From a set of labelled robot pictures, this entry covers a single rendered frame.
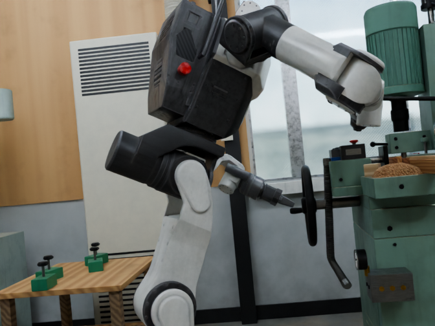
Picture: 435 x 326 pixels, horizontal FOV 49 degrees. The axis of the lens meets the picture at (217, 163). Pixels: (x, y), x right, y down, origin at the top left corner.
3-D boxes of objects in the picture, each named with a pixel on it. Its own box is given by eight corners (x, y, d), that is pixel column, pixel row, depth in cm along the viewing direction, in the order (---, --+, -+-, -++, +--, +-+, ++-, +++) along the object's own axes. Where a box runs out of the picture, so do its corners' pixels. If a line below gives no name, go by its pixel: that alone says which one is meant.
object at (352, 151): (329, 161, 174) (327, 145, 175) (360, 158, 173) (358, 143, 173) (333, 160, 162) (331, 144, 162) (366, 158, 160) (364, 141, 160)
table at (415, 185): (323, 190, 199) (322, 176, 199) (400, 184, 194) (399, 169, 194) (341, 202, 138) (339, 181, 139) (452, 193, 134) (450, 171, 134)
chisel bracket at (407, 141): (386, 158, 171) (384, 134, 171) (428, 154, 169) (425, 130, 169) (391, 158, 163) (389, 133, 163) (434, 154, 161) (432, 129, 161)
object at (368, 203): (351, 199, 188) (350, 189, 188) (406, 195, 185) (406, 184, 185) (369, 209, 149) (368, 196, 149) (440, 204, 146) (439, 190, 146)
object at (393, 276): (366, 295, 147) (364, 269, 147) (408, 293, 145) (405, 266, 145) (371, 303, 139) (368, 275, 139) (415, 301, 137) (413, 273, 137)
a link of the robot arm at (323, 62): (378, 52, 99) (295, 12, 110) (343, 106, 102) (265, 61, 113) (389, 70, 109) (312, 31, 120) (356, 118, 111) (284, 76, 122)
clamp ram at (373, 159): (362, 173, 171) (360, 148, 172) (384, 171, 170) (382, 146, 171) (367, 173, 162) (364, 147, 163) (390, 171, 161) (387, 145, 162)
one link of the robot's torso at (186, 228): (141, 339, 118) (168, 154, 123) (127, 321, 135) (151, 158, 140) (198, 341, 124) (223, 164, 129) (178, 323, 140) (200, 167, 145)
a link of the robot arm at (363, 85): (392, 89, 121) (393, 74, 102) (368, 123, 122) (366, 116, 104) (355, 68, 124) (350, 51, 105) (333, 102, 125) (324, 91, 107)
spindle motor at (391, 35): (367, 103, 177) (358, 19, 177) (417, 97, 174) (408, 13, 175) (377, 96, 159) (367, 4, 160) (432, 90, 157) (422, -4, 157)
